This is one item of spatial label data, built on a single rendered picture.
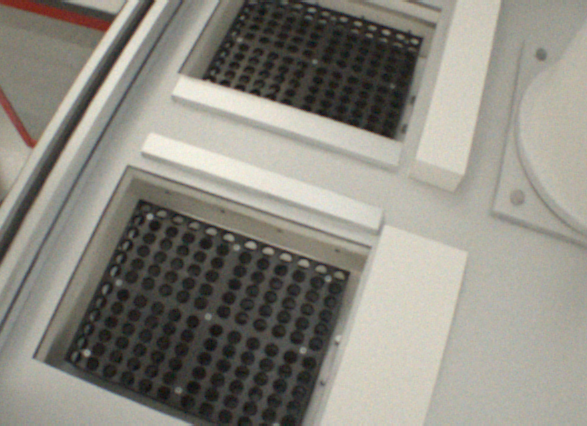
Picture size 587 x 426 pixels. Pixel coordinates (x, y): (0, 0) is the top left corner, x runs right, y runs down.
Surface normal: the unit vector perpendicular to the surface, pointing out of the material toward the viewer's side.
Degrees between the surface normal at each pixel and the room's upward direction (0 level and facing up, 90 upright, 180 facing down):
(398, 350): 0
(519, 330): 0
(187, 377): 0
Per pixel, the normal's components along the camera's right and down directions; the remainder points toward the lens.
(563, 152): -0.92, 0.33
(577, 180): -0.81, 0.51
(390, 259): 0.05, -0.42
